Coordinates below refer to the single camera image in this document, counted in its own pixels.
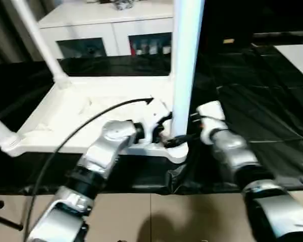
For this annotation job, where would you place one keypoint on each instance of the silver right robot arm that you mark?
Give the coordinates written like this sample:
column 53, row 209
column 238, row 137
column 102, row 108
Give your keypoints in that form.
column 232, row 148

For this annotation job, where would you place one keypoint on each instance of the white plastic table leg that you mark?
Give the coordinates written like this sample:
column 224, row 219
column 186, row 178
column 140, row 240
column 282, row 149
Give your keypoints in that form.
column 172, row 50
column 38, row 37
column 2, row 133
column 187, row 63

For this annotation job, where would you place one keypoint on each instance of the tall white bottle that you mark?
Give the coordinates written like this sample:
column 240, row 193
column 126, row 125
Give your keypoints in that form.
column 152, row 49

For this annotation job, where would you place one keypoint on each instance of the grey curtain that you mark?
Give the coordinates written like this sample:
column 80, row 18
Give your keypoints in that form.
column 7, row 27

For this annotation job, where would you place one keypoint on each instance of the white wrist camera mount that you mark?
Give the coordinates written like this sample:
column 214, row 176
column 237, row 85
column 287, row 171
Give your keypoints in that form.
column 212, row 111
column 154, row 113

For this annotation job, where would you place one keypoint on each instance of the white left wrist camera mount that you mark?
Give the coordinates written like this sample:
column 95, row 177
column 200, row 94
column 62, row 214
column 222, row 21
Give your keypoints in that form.
column 154, row 113

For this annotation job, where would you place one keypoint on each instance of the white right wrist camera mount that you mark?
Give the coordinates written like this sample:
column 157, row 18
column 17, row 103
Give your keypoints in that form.
column 212, row 111

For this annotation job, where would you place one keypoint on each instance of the dark clutter on cabinet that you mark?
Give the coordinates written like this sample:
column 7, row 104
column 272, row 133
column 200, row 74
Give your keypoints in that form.
column 122, row 4

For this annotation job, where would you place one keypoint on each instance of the black work mat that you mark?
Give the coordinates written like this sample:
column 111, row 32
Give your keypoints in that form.
column 255, row 100

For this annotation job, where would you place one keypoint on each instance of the small white cup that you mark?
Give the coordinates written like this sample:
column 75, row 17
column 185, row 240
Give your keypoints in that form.
column 167, row 50

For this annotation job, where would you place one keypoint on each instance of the white plastic table top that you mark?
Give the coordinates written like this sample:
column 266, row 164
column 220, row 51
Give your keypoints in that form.
column 103, row 85

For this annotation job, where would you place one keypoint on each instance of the dark long bar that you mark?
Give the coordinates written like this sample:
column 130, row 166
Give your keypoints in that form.
column 282, row 34

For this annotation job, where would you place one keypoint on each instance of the black folding table frame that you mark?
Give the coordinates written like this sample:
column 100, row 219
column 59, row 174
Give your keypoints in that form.
column 5, row 219

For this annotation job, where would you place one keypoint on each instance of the small tan box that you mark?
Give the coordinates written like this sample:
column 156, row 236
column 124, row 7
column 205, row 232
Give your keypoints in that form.
column 228, row 40

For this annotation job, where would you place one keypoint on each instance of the white sideboard cabinet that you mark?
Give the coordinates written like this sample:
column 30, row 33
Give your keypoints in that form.
column 103, row 22

